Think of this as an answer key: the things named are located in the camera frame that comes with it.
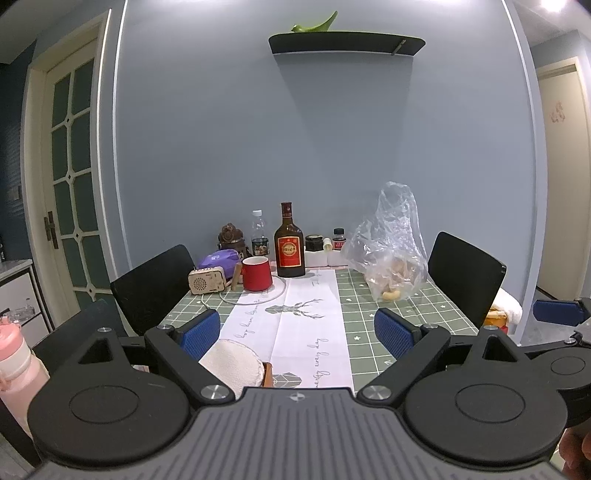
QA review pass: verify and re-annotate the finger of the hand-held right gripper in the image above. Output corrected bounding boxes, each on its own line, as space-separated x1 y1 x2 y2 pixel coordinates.
524 298 591 356

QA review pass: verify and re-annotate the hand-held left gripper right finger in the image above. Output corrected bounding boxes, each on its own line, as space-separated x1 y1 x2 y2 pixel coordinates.
355 308 527 409

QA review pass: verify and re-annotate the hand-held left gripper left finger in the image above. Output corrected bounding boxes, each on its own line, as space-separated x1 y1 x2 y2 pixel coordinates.
74 308 236 409

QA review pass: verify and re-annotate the white fleece cloth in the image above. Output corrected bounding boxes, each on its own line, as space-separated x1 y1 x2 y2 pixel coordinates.
198 338 274 400

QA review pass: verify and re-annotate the green checked tablecloth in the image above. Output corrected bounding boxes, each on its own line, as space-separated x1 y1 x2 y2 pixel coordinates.
159 268 481 398

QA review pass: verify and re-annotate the white towel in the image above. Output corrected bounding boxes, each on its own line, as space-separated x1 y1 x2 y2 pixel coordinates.
496 288 522 324

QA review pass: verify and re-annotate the small wooden radio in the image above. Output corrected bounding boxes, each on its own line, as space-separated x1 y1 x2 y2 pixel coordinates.
188 268 227 295

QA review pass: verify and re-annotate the purple pouch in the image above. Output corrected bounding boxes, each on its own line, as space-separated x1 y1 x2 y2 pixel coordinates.
198 249 241 278

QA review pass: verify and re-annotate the red mug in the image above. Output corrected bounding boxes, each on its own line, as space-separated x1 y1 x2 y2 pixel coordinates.
231 257 273 292

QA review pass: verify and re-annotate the white table runner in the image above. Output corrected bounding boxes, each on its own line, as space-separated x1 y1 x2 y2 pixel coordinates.
215 269 356 393

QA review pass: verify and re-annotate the large clear plastic bag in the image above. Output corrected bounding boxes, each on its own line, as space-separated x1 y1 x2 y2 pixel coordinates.
342 181 429 303

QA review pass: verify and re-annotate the brown figurine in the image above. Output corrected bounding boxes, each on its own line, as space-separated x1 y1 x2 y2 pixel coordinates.
218 224 247 258

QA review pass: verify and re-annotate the clear water bottle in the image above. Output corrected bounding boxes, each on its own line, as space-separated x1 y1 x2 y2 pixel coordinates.
250 210 270 258

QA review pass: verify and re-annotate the brown liquor bottle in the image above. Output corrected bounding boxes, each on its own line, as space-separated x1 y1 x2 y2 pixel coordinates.
274 202 306 278

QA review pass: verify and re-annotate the cream door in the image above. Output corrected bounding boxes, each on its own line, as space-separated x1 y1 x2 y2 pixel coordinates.
536 58 585 301

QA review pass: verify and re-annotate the white cabinet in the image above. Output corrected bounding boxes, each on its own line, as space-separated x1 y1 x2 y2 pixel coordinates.
0 258 54 333

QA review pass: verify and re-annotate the pink water bottle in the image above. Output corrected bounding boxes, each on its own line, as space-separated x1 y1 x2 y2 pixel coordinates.
0 316 51 439

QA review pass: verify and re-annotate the glass paneled door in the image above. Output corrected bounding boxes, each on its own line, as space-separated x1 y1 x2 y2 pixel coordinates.
25 9 116 319

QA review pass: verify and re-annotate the green bird figurine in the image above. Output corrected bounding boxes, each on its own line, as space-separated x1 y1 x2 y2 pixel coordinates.
291 10 339 34

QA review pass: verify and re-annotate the white cable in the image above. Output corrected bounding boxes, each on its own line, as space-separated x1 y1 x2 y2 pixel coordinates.
201 277 289 308

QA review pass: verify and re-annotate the black wall shelf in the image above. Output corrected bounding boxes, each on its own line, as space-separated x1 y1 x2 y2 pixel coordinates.
269 31 426 57

